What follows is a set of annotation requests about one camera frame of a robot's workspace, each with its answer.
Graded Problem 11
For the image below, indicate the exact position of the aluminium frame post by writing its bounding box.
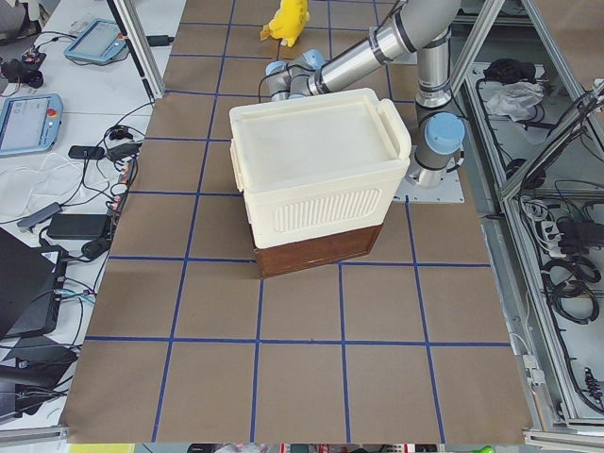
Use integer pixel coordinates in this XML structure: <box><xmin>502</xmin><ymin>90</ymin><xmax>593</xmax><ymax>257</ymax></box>
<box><xmin>107</xmin><ymin>0</ymin><xmax>165</xmax><ymax>102</ymax></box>

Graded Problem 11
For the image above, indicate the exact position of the dark wooden drawer cabinet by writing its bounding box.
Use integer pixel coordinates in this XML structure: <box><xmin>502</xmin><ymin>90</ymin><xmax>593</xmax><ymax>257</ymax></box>
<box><xmin>254</xmin><ymin>224</ymin><xmax>383</xmax><ymax>278</ymax></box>

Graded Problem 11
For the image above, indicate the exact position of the lower teach pendant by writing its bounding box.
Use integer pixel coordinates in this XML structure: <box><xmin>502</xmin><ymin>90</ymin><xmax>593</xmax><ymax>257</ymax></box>
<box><xmin>1</xmin><ymin>93</ymin><xmax>63</xmax><ymax>157</ymax></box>

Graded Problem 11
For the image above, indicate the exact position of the white drawer handle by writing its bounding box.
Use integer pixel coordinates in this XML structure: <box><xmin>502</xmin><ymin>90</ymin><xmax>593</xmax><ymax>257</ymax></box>
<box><xmin>230</xmin><ymin>139</ymin><xmax>244</xmax><ymax>193</ymax></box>

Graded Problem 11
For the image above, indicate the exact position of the yellow plush dinosaur toy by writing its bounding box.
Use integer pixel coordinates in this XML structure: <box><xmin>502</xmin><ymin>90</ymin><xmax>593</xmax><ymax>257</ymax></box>
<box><xmin>260</xmin><ymin>0</ymin><xmax>310</xmax><ymax>48</ymax></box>

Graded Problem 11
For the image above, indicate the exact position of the cream plastic storage box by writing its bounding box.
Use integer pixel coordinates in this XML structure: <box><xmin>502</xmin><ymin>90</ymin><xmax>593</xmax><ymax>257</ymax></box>
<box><xmin>229</xmin><ymin>89</ymin><xmax>411</xmax><ymax>248</ymax></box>

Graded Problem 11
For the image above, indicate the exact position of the upper teach pendant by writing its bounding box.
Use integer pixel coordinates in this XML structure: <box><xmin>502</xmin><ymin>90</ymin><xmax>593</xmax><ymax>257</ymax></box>
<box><xmin>63</xmin><ymin>19</ymin><xmax>127</xmax><ymax>65</ymax></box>

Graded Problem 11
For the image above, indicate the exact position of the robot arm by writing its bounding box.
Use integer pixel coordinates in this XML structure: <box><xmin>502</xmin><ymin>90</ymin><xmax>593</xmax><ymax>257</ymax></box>
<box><xmin>263</xmin><ymin>1</ymin><xmax>461</xmax><ymax>111</ymax></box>

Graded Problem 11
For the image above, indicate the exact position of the black laptop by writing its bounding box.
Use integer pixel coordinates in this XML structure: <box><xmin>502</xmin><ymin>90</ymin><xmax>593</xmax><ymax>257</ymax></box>
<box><xmin>1</xmin><ymin>230</ymin><xmax>67</xmax><ymax>340</ymax></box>

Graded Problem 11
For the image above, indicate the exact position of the black adapter on table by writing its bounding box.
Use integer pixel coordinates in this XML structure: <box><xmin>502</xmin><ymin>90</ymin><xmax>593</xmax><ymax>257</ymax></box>
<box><xmin>46</xmin><ymin>213</ymin><xmax>109</xmax><ymax>240</ymax></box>

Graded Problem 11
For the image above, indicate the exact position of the teach pendant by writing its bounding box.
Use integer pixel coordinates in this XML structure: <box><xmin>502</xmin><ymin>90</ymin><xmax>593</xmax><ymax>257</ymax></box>
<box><xmin>63</xmin><ymin>19</ymin><xmax>127</xmax><ymax>65</ymax></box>
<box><xmin>1</xmin><ymin>93</ymin><xmax>63</xmax><ymax>157</ymax></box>

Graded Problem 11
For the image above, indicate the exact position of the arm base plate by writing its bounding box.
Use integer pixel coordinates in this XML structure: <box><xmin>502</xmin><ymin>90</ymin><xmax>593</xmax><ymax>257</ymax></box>
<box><xmin>394</xmin><ymin>145</ymin><xmax>465</xmax><ymax>204</ymax></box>

